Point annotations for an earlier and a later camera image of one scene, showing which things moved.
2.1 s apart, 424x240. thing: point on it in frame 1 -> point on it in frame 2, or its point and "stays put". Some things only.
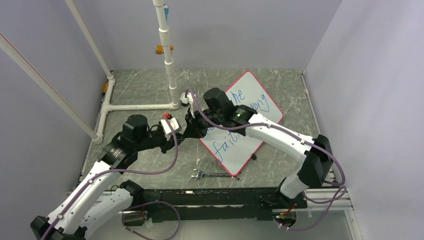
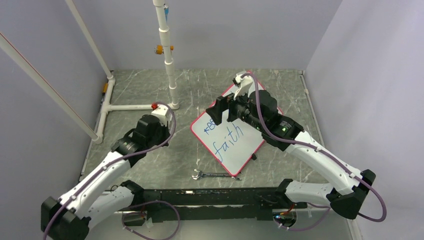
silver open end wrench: x=201 y=174 stays put
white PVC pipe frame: x=161 y=13 stays put
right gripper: x=191 y=131 -> x=222 y=103
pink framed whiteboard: x=233 y=149 stays put
